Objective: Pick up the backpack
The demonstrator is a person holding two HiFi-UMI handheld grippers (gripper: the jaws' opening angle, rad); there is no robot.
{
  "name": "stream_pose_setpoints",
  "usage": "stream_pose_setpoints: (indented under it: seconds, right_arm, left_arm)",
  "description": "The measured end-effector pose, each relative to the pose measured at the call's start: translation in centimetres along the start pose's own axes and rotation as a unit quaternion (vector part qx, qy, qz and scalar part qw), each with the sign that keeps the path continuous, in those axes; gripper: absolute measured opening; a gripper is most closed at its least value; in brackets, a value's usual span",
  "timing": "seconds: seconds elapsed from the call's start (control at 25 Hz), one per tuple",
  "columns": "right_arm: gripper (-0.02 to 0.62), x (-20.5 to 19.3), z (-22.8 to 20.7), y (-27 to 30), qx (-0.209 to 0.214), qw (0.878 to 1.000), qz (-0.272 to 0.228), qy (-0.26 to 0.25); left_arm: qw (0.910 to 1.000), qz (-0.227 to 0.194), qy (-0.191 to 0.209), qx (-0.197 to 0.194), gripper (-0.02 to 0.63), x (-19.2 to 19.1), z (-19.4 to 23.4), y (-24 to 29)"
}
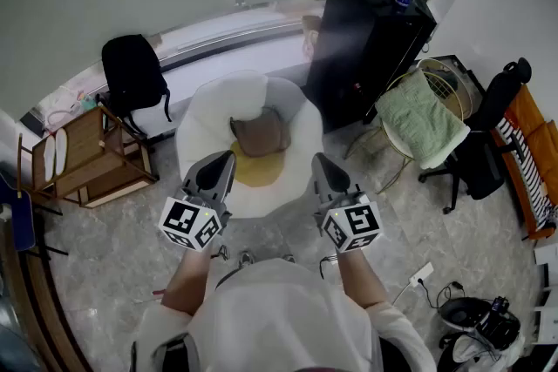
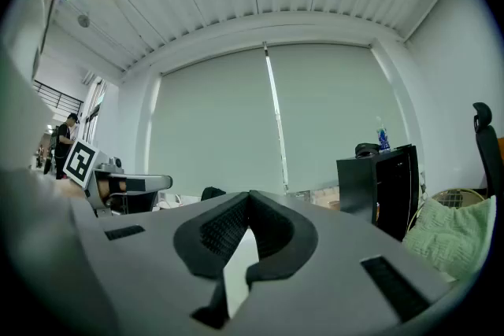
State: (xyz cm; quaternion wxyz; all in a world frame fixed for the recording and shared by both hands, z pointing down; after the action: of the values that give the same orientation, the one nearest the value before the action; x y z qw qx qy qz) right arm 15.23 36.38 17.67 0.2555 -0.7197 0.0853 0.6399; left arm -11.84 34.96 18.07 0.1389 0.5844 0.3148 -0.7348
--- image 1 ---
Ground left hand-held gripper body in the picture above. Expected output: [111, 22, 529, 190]
[158, 180, 232, 253]

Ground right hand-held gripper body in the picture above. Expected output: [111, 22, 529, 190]
[313, 186, 384, 253]

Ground brown leather bag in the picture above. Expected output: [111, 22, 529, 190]
[229, 105, 292, 158]

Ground white egg-shaped beanbag chair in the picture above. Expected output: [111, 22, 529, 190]
[174, 69, 324, 220]

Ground person's left forearm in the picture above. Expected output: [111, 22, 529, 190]
[160, 247, 219, 318]

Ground person's right forearm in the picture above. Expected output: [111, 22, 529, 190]
[337, 247, 391, 311]

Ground black backpack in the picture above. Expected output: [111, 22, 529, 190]
[94, 33, 174, 136]

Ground white power strip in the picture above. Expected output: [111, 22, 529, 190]
[408, 261, 435, 287]

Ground green knitted blanket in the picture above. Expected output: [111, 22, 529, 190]
[374, 68, 472, 170]

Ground person's white shirt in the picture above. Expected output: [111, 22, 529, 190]
[130, 257, 437, 372]

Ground wooden side table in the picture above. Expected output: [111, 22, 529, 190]
[17, 104, 159, 209]

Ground black cabinet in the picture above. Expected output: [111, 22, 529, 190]
[304, 0, 438, 134]

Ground white window ledge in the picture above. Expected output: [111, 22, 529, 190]
[25, 6, 324, 132]

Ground white slipper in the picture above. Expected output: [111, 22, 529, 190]
[43, 134, 58, 182]
[54, 128, 69, 177]

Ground pale pink bag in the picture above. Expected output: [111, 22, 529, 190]
[302, 30, 320, 60]

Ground black office chair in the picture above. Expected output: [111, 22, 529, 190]
[418, 56, 534, 215]

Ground pink plastic bag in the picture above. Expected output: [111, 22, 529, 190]
[41, 85, 99, 132]

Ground blue chair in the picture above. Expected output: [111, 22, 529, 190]
[0, 172, 70, 259]

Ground black and white headset gear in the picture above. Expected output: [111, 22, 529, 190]
[437, 294, 527, 372]

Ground brown wooden counter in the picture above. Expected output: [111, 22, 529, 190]
[0, 226, 86, 372]

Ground black and white striped cloth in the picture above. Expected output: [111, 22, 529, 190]
[495, 116, 558, 232]

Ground orange couch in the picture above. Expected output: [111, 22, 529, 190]
[490, 83, 558, 241]

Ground white storage boxes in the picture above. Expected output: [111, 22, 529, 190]
[532, 243, 558, 346]

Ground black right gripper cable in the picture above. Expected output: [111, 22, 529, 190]
[318, 254, 339, 281]

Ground black power cable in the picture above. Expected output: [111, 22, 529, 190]
[417, 280, 466, 311]

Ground gold wire chair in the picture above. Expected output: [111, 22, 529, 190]
[344, 57, 476, 195]

